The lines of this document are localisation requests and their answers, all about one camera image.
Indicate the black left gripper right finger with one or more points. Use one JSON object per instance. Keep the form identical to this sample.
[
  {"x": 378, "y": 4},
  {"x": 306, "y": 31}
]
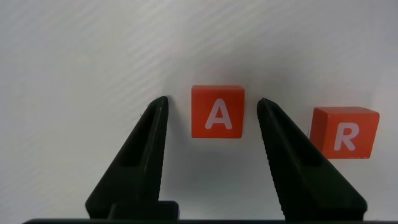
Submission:
[{"x": 301, "y": 174}]

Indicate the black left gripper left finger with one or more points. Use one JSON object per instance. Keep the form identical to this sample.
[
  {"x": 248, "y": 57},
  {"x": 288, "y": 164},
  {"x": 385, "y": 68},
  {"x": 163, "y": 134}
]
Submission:
[{"x": 136, "y": 168}]

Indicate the orange block letter R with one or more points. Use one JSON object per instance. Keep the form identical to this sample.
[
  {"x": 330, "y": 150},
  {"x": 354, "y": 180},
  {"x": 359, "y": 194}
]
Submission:
[{"x": 345, "y": 133}]

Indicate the orange block letter A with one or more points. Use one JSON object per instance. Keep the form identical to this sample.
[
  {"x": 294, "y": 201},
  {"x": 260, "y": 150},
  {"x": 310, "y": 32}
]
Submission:
[{"x": 217, "y": 112}]

